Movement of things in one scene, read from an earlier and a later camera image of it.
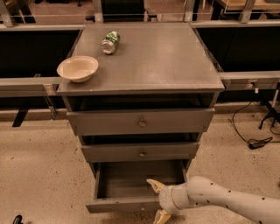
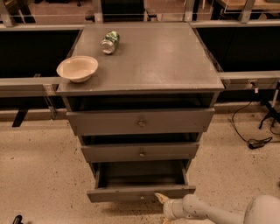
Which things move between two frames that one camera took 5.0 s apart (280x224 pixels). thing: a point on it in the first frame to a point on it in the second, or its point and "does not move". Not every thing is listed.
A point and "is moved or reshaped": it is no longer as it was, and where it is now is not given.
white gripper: [165, 199] to [169, 208]
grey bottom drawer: [122, 186] is moved or reshaped
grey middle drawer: [143, 152] does not move
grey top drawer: [139, 121] does not move
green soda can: [109, 44] does not move
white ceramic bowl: [78, 69] does not move
